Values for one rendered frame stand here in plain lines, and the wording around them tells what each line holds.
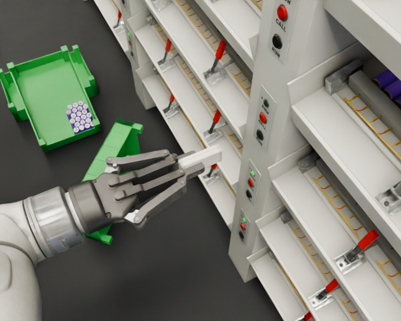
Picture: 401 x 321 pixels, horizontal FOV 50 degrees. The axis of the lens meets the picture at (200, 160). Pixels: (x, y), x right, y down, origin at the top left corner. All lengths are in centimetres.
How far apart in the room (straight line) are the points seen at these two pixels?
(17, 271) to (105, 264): 77
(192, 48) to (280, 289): 59
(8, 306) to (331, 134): 42
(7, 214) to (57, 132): 93
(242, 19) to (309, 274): 49
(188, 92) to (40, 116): 62
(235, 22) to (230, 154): 38
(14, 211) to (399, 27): 50
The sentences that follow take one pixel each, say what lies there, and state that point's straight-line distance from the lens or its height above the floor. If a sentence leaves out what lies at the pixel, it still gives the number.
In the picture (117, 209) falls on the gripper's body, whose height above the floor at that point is 62.
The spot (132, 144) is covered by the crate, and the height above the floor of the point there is 9.
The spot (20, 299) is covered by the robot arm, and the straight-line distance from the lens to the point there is 50.
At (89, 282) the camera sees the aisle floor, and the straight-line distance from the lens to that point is 128.
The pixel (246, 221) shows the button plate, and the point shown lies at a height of 30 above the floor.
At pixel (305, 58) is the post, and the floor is 81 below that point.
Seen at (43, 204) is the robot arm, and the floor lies 66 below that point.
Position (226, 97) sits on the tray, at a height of 54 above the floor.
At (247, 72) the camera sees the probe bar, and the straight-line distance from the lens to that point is 85.
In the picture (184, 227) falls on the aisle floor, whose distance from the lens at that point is 130.
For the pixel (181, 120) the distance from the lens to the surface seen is 132.
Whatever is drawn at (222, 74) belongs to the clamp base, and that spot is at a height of 56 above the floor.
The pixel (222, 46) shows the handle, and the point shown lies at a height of 63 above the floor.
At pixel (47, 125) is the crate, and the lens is 155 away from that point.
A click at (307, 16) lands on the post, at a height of 87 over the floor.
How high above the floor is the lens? 118
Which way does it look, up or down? 56 degrees down
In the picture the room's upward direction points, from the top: straight up
